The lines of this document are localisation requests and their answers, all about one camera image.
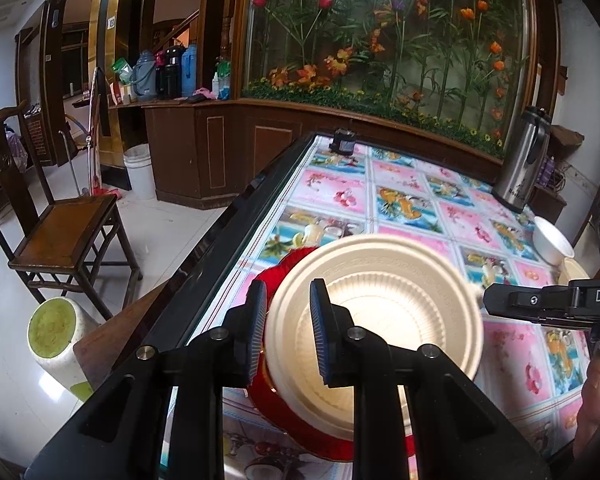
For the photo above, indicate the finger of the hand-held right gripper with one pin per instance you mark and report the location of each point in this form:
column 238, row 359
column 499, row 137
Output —
column 525, row 300

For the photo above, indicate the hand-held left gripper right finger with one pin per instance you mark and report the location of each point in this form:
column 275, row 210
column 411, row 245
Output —
column 320, row 335

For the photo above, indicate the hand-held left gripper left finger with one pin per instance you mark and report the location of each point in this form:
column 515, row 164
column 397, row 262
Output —
column 257, row 330

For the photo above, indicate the beige plastic bowl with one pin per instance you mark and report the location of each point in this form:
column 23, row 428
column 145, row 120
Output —
column 405, row 300
column 575, row 270

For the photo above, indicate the small white bowl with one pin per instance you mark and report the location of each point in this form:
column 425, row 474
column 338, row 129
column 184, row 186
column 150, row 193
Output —
column 552, row 242

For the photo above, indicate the person's right hand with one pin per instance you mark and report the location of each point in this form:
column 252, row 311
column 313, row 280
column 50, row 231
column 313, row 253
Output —
column 592, row 410

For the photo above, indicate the black framed table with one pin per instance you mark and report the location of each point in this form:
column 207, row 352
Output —
column 220, row 270

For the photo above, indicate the small wooden side table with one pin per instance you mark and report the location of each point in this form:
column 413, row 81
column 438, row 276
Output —
column 547, row 205

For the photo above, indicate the purple bottles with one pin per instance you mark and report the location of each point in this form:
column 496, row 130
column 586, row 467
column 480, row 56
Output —
column 546, row 172

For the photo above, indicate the steel thermos jug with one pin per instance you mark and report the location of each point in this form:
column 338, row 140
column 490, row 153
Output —
column 522, row 160

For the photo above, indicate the brown wooden stool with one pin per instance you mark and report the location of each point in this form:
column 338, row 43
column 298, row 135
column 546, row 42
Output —
column 115, row 330

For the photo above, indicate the cardboard box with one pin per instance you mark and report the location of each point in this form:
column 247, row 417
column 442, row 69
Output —
column 567, row 136

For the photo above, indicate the brown wooden cabinet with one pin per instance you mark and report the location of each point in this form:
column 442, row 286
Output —
column 195, row 150

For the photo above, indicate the small black device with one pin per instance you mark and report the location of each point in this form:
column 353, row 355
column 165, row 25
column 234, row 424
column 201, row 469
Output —
column 342, row 142

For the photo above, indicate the white plastic bucket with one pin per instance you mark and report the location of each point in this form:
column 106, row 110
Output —
column 140, row 172

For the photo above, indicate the white roll green end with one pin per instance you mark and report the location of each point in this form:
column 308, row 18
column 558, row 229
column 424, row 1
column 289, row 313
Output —
column 55, row 330

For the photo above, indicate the dark wooden chair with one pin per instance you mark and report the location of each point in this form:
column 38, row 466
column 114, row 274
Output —
column 70, row 230

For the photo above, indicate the pink cloth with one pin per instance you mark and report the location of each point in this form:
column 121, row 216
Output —
column 204, row 95

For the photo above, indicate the green plastic bottle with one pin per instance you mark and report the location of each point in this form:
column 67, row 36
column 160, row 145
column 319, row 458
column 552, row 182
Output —
column 224, row 80

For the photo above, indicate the black thermos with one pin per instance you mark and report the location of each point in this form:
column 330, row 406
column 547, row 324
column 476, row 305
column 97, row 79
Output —
column 169, row 75

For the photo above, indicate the grey blue thermos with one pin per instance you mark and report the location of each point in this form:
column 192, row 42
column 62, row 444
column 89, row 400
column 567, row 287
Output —
column 144, row 77

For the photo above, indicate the green packet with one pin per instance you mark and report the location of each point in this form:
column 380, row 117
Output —
column 121, row 70

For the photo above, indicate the artificial flower display case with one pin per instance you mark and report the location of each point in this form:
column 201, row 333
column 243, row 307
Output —
column 380, row 40

